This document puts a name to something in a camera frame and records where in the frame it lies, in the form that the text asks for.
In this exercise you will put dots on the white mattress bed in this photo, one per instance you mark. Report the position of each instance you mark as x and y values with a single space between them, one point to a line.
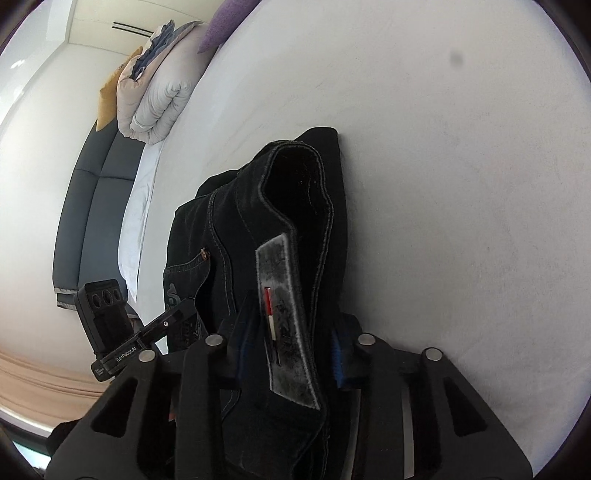
465 131

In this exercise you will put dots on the folded blue grey clothes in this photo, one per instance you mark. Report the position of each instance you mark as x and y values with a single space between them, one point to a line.
156 44

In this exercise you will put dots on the dark grey upholstered headboard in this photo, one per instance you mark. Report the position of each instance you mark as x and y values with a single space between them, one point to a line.
86 246

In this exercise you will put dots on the folded beige duvet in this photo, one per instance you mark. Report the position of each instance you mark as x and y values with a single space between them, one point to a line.
147 108

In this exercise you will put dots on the purple pillow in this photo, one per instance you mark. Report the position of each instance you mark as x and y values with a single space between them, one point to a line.
226 19

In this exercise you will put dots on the mustard yellow pillow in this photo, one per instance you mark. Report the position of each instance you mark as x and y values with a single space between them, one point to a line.
107 94

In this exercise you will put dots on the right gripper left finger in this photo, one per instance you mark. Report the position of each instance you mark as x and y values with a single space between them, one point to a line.
236 333

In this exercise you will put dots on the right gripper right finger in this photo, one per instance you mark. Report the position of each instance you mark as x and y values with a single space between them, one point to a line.
345 352

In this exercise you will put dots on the white wardrobe with black handles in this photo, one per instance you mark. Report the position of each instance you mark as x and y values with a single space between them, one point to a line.
120 26

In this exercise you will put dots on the black denim pants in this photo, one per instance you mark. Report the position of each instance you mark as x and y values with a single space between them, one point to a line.
269 240

